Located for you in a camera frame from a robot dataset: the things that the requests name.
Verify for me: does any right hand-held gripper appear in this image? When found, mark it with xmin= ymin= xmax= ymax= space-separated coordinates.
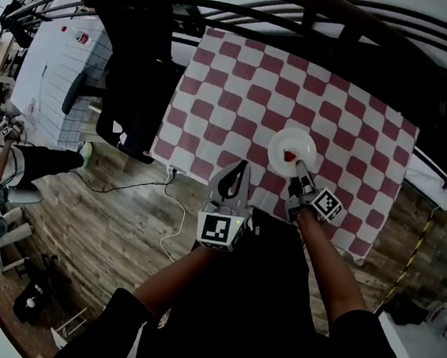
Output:
xmin=282 ymin=159 xmax=348 ymax=229

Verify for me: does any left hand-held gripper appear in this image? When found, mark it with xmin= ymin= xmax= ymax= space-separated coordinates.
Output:
xmin=193 ymin=156 xmax=259 ymax=255

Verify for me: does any white round plate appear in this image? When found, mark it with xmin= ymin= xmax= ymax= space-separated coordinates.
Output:
xmin=265 ymin=125 xmax=320 ymax=180

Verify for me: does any person's right forearm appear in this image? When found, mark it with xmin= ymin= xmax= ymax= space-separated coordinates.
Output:
xmin=286 ymin=209 xmax=378 ymax=327

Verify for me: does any person's left forearm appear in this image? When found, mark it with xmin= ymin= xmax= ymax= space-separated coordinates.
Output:
xmin=129 ymin=239 xmax=225 ymax=325

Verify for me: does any red white checkered table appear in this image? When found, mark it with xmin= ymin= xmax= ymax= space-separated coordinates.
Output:
xmin=140 ymin=22 xmax=428 ymax=270

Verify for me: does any person's black clothing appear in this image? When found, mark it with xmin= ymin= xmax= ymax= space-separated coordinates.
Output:
xmin=49 ymin=187 xmax=424 ymax=358

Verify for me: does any yellow black hazard tape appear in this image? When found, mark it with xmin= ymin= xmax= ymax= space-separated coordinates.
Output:
xmin=382 ymin=215 xmax=433 ymax=311

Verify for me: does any black office chair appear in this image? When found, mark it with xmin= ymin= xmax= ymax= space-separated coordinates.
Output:
xmin=56 ymin=0 xmax=195 ymax=168

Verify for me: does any black metal railing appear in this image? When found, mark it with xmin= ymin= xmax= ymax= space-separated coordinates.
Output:
xmin=0 ymin=0 xmax=447 ymax=187

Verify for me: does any black bag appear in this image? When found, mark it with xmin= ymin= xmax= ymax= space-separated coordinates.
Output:
xmin=382 ymin=292 xmax=433 ymax=328

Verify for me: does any white tiled counter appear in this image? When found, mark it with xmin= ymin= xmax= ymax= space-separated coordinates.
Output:
xmin=5 ymin=9 xmax=118 ymax=154

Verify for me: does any white plastic jug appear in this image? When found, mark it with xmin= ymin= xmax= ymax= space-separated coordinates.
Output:
xmin=423 ymin=301 xmax=447 ymax=349

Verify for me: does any black equipment stand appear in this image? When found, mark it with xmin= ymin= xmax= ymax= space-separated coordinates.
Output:
xmin=11 ymin=250 xmax=62 ymax=328

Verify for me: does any looped white cable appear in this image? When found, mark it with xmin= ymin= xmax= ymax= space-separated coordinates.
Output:
xmin=157 ymin=171 xmax=191 ymax=262

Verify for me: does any black cable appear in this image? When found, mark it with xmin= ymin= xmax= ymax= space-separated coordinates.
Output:
xmin=66 ymin=157 xmax=178 ymax=202

